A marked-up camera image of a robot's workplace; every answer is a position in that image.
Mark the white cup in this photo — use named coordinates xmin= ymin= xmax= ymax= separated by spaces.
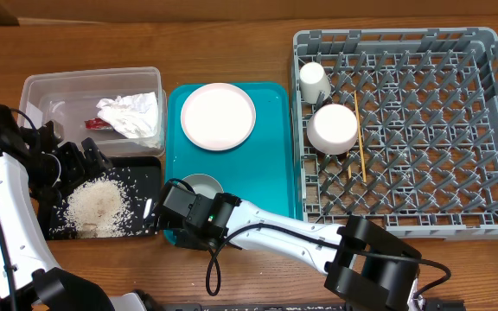
xmin=299 ymin=62 xmax=331 ymax=104

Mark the grey bowl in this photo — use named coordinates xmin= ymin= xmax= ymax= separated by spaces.
xmin=183 ymin=174 xmax=223 ymax=199

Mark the pink small bowl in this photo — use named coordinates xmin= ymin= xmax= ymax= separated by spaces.
xmin=307 ymin=104 xmax=358 ymax=155

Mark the red snack wrapper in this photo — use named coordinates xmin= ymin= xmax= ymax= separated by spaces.
xmin=85 ymin=117 xmax=113 ymax=130

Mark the white napkin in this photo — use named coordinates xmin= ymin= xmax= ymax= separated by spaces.
xmin=96 ymin=92 xmax=159 ymax=139

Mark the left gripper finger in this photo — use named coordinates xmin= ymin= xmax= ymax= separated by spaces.
xmin=61 ymin=142 xmax=85 ymax=186
xmin=81 ymin=137 xmax=113 ymax=177

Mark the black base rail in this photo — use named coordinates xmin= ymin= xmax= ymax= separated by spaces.
xmin=163 ymin=299 xmax=466 ymax=311

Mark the wooden chopstick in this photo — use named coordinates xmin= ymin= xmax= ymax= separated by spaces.
xmin=353 ymin=90 xmax=367 ymax=184
xmin=346 ymin=151 xmax=352 ymax=181

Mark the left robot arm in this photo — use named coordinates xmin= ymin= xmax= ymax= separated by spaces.
xmin=0 ymin=105 xmax=151 ymax=310

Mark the white rice pile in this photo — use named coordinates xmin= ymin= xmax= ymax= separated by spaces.
xmin=49 ymin=166 xmax=159 ymax=239

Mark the pink plate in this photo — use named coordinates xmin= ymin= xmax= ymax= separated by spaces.
xmin=181 ymin=83 xmax=257 ymax=151

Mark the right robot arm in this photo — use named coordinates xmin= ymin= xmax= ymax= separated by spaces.
xmin=156 ymin=181 xmax=421 ymax=310

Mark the clear plastic bin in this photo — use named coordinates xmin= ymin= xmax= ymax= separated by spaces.
xmin=19 ymin=67 xmax=167 ymax=156

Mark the black plastic tray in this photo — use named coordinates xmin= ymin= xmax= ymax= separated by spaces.
xmin=36 ymin=155 xmax=163 ymax=241

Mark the teal serving tray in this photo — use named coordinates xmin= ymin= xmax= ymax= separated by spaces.
xmin=164 ymin=82 xmax=303 ymax=220

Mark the grey dishwasher rack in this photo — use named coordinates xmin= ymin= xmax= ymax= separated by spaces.
xmin=291 ymin=27 xmax=498 ymax=240

